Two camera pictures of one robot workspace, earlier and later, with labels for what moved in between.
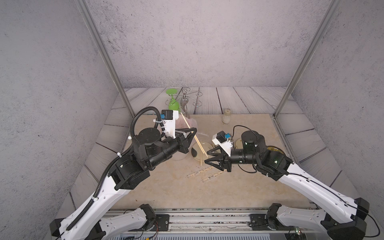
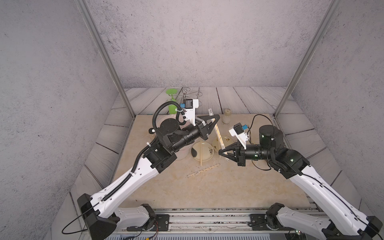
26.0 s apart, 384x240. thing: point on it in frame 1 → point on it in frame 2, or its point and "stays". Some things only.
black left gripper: [184, 142] → [205, 131]
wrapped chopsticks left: [189, 175] stays
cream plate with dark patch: [197, 154] stays
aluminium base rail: [228, 221] stays
